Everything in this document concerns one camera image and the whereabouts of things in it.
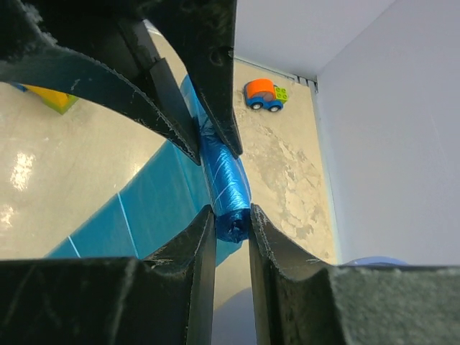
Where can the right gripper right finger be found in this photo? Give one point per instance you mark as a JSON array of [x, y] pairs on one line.
[[429, 294]]

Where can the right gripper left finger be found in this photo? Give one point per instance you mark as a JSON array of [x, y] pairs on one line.
[[165, 298]]

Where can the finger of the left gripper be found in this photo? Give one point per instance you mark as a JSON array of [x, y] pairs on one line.
[[202, 33], [99, 51]]

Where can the blue trash bag roll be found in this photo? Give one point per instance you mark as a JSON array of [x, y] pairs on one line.
[[166, 195]]

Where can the blue plastic trash bin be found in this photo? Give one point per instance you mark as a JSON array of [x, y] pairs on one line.
[[304, 312]]

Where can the yellow blue toy block pile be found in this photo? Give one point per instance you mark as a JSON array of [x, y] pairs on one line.
[[56, 100]]

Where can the orange blue toy car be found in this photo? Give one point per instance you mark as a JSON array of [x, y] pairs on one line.
[[262, 93]]

